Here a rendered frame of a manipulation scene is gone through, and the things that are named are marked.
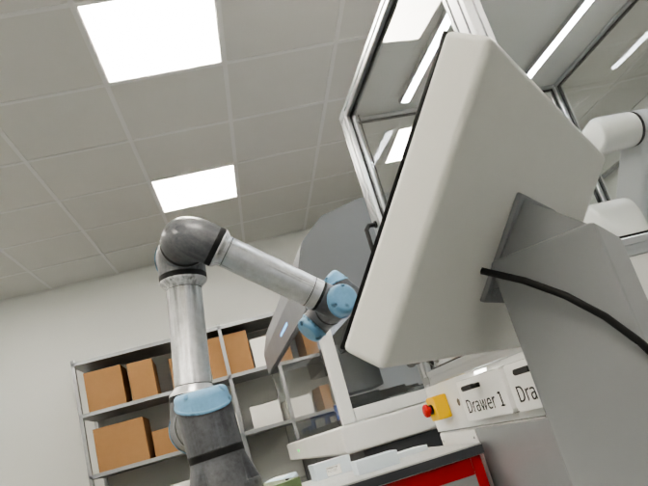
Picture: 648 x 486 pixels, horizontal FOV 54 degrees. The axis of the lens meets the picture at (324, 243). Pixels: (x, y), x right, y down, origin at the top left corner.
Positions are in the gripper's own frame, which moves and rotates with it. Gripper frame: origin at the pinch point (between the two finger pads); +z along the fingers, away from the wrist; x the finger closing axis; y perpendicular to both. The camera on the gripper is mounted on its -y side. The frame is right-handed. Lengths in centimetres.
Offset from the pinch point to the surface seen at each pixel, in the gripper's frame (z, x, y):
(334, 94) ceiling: -114, -169, -150
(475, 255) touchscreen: -19, 101, 23
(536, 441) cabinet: 27.3, 17.3, 5.6
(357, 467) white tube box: 4.6, -23.3, 31.2
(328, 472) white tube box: 3, -54, 34
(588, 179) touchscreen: -11, 84, -7
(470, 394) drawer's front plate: 14.9, -7.1, -1.1
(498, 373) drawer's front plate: 12.4, 13.6, -2.8
